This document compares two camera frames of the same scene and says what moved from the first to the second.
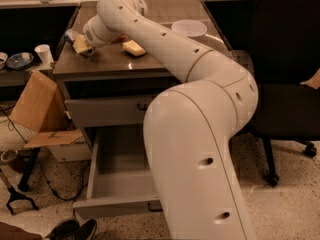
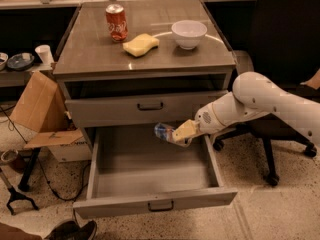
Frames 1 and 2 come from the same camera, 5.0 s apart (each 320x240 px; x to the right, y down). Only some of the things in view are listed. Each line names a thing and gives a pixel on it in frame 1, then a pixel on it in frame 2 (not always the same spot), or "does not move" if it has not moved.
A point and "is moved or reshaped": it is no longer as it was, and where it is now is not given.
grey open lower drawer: x=121 y=178 does not move
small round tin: x=8 y=155 does not move
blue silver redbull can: x=70 y=35 is moved or reshaped
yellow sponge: x=133 y=47 does not move
